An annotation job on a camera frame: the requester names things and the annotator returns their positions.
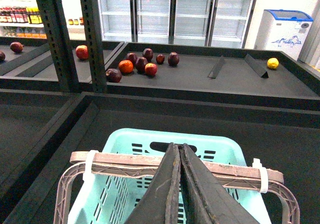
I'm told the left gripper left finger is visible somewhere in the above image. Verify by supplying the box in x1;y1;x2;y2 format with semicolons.
125;143;181;224

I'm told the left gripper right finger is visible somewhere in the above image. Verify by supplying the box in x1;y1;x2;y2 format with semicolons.
179;144;258;224

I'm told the light blue plastic basket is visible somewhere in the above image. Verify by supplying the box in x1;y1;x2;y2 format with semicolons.
67;128;271;224

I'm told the small red apple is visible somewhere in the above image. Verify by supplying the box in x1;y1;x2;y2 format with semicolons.
144;63;158;77

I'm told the dark red apple front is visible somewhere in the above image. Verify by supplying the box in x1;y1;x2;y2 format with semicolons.
105;68;122;83

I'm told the dark red apple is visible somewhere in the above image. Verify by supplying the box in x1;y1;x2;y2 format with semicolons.
9;41;24;54
135;57;148;73
105;68;122;83
167;52;180;67
142;48;154;63

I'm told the dark red apple middle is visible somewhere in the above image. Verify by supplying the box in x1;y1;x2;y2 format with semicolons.
135;57;148;73

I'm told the dark red apple right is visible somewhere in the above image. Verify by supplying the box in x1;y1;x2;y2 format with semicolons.
167;52;180;67

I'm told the dark apple behind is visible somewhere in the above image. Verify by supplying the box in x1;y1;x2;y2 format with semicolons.
125;52;138;66

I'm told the dark red apple back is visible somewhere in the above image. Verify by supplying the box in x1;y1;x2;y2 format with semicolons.
142;48;154;63

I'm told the red apple left tray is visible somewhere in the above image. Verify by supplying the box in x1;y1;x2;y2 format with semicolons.
75;45;89;61

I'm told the dark red apple far left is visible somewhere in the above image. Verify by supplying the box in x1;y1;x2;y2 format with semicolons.
9;41;24;54

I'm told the white zip tie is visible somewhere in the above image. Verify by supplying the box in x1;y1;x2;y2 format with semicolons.
252;158;269;194
82;150;99;182

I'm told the black divider strip left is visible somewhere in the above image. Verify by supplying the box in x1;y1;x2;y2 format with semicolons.
207;55;225;79

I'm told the black divider strip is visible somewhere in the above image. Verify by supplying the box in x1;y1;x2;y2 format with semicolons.
207;55;225;79
244;53;269;79

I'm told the black far display tray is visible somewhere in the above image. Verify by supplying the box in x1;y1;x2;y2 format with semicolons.
106;42;320;111

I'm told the black display tray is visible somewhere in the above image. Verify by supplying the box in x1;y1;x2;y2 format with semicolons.
0;92;320;224
106;42;320;111

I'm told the black divider strip right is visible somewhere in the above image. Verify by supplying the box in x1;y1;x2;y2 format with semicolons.
244;53;269;79

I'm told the black near display tray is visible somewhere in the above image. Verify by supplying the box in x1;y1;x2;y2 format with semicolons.
0;92;320;224

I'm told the orange red tomato fruit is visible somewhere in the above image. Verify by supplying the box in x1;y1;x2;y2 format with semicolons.
118;60;134;75

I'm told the small dark red fruit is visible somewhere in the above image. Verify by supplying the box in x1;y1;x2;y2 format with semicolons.
156;54;165;65

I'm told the yellow lemon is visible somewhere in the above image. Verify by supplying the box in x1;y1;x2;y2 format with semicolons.
267;57;279;70

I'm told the glass door refrigerator row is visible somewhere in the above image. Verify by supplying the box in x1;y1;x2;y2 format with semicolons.
97;0;256;48

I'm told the white blue chest freezer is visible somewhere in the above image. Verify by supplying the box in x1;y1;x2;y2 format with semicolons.
254;9;313;60

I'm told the grocery shelf with bottles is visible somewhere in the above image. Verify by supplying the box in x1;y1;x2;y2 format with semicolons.
0;0;86;40

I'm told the black left shelf post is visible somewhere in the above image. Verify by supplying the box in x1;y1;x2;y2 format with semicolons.
36;0;107;93

